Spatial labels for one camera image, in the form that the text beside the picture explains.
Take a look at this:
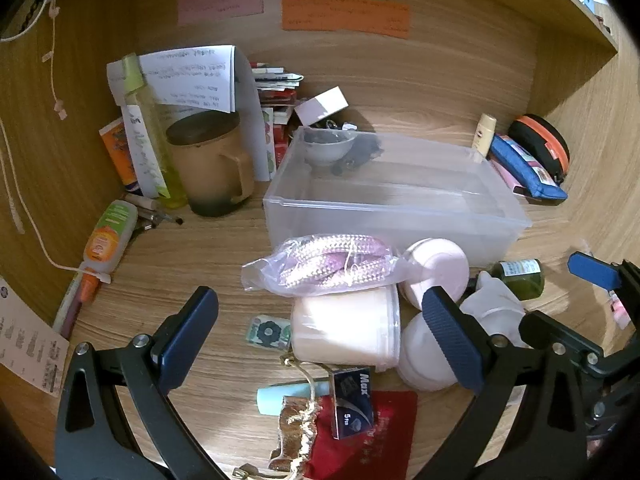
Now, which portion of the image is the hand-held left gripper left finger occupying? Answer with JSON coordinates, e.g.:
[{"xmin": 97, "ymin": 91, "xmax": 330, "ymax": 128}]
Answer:
[{"xmin": 54, "ymin": 286, "xmax": 236, "ymax": 480}]

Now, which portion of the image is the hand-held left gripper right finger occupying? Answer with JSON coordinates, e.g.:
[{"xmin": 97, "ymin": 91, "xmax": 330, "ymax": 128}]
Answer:
[{"xmin": 422, "ymin": 287, "xmax": 587, "ymax": 480}]

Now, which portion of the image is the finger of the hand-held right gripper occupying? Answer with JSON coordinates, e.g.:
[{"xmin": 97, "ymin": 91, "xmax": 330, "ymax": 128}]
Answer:
[
  {"xmin": 569, "ymin": 252, "xmax": 640, "ymax": 311},
  {"xmin": 520, "ymin": 310, "xmax": 608, "ymax": 376}
]

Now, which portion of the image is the white round jar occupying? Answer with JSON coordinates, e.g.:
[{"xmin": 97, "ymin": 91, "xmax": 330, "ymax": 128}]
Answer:
[{"xmin": 397, "ymin": 310, "xmax": 463, "ymax": 392}]

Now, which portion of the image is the white plastic wrap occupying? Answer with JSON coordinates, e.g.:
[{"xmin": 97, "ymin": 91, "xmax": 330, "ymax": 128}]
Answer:
[{"xmin": 459, "ymin": 270, "xmax": 527, "ymax": 348}]

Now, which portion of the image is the green glass bottle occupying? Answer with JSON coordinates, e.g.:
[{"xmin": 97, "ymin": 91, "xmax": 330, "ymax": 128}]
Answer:
[{"xmin": 491, "ymin": 258, "xmax": 546, "ymax": 302}]

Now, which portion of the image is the pink round compact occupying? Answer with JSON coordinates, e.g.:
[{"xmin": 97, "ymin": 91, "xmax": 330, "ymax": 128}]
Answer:
[{"xmin": 400, "ymin": 237, "xmax": 471, "ymax": 309}]

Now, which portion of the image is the red pouch with gold trim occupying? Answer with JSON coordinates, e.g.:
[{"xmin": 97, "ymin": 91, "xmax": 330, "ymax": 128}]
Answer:
[{"xmin": 269, "ymin": 352, "xmax": 418, "ymax": 480}]

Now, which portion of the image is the white round tub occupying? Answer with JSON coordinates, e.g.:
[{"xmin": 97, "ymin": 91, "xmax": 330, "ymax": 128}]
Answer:
[{"xmin": 290, "ymin": 286, "xmax": 402, "ymax": 372}]

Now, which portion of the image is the pink rope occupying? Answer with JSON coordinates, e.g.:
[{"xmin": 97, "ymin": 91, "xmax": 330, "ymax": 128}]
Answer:
[{"xmin": 241, "ymin": 234, "xmax": 408, "ymax": 296}]

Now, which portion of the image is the clear plastic container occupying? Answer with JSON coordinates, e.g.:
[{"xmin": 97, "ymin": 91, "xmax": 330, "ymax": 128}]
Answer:
[{"xmin": 263, "ymin": 127, "xmax": 532, "ymax": 267}]

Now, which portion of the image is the wooden desktop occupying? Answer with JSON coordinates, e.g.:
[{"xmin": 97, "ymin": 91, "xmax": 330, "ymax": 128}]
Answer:
[{"xmin": 0, "ymin": 50, "xmax": 640, "ymax": 480}]

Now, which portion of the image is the person's right hand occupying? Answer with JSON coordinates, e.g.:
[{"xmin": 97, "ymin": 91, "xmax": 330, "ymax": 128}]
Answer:
[{"xmin": 611, "ymin": 292, "xmax": 632, "ymax": 331}]

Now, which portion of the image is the green sticker pack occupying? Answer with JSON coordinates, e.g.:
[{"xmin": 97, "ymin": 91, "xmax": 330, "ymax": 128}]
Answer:
[{"xmin": 247, "ymin": 314, "xmax": 293, "ymax": 352}]

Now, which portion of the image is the small dark blue box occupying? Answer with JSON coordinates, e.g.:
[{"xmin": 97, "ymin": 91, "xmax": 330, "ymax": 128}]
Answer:
[{"xmin": 327, "ymin": 367, "xmax": 376, "ymax": 441}]

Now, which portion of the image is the light blue tube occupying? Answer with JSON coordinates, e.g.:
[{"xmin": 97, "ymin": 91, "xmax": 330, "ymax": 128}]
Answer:
[{"xmin": 256, "ymin": 381, "xmax": 333, "ymax": 416}]

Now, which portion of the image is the blue pencil case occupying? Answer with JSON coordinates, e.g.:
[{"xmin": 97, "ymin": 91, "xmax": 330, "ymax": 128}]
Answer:
[{"xmin": 487, "ymin": 134, "xmax": 568, "ymax": 205}]

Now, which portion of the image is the green and orange glue bottle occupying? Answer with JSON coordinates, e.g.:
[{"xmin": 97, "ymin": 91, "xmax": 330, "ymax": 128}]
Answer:
[{"xmin": 81, "ymin": 200, "xmax": 138, "ymax": 276}]

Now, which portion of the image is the pink flat case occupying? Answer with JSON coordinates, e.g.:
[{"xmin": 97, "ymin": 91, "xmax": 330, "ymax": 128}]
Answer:
[{"xmin": 490, "ymin": 157, "xmax": 528, "ymax": 196}]

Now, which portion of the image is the bundle of makeup brushes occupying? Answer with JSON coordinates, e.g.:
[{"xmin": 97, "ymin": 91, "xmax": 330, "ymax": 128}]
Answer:
[{"xmin": 124, "ymin": 194, "xmax": 185, "ymax": 233}]

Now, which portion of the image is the black and orange round case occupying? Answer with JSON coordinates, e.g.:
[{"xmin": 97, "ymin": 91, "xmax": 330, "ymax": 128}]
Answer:
[{"xmin": 508, "ymin": 115, "xmax": 571, "ymax": 183}]

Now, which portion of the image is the printed receipt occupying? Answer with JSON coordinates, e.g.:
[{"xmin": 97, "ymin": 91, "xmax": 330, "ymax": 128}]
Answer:
[{"xmin": 0, "ymin": 277, "xmax": 71, "ymax": 400}]

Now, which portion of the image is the brown mug with lid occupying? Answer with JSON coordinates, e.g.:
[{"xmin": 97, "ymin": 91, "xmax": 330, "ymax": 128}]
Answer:
[{"xmin": 166, "ymin": 111, "xmax": 256, "ymax": 217}]

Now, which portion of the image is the cream lip balm tube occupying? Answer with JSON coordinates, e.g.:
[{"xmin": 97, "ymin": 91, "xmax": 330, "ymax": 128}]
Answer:
[{"xmin": 472, "ymin": 112, "xmax": 497, "ymax": 161}]

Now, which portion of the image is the tall white printed box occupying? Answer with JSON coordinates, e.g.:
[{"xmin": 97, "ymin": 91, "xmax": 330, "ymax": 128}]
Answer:
[{"xmin": 121, "ymin": 105, "xmax": 168, "ymax": 198}]

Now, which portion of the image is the orange box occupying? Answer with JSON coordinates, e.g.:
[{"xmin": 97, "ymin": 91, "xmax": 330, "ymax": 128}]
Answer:
[{"xmin": 98, "ymin": 117, "xmax": 141, "ymax": 193}]

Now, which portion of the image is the pile of black binder clips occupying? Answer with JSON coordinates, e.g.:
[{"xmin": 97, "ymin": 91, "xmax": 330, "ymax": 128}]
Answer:
[{"xmin": 315, "ymin": 117, "xmax": 386, "ymax": 176}]

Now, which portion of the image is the yellow spray bottle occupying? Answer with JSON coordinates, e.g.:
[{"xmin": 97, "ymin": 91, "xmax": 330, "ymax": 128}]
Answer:
[{"xmin": 122, "ymin": 54, "xmax": 188, "ymax": 209}]

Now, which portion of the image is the small white bowl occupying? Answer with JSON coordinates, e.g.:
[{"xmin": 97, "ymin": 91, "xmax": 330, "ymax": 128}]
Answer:
[{"xmin": 302, "ymin": 127, "xmax": 358, "ymax": 167}]

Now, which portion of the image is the stack of red booklets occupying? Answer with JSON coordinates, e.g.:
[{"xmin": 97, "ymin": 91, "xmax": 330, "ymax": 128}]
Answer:
[{"xmin": 250, "ymin": 60, "xmax": 304, "ymax": 181}]

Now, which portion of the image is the handwritten white paper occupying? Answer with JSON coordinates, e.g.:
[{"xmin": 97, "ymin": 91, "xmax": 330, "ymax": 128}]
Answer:
[{"xmin": 106, "ymin": 45, "xmax": 271, "ymax": 183}]

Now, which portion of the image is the small white box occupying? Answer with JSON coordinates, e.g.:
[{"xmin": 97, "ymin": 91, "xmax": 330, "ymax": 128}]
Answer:
[{"xmin": 294, "ymin": 87, "xmax": 349, "ymax": 126}]

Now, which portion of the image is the orange paper note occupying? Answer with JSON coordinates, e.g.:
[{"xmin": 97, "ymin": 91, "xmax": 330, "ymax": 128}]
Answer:
[{"xmin": 281, "ymin": 0, "xmax": 411, "ymax": 39}]

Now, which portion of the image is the white cord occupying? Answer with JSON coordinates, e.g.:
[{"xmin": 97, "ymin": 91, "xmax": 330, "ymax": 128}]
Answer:
[{"xmin": 0, "ymin": 0, "xmax": 113, "ymax": 283}]

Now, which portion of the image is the hanging string with tags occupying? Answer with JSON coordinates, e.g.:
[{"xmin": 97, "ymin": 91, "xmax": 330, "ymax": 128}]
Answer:
[{"xmin": 42, "ymin": 0, "xmax": 68, "ymax": 121}]

